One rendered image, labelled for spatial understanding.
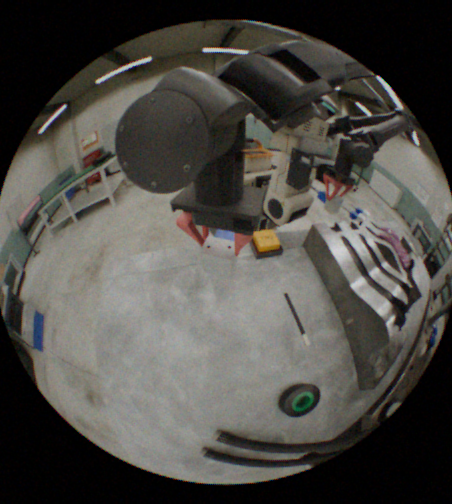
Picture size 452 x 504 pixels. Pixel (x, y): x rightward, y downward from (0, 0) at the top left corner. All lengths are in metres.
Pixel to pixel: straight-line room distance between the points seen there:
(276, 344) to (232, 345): 0.09
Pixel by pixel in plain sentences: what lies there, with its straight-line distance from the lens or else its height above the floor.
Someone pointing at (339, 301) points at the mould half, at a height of 0.82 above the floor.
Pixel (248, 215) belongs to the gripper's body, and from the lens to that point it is 0.15.
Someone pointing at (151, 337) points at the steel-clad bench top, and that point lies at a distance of 0.36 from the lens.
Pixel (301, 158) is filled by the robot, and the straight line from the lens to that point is 0.60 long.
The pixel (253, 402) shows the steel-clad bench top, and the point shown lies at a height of 0.80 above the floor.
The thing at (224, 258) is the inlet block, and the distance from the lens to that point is 0.22.
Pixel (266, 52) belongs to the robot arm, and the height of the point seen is 1.20.
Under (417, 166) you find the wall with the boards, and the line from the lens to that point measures 7.94.
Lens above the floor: 1.12
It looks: 50 degrees down
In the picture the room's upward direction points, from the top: straight up
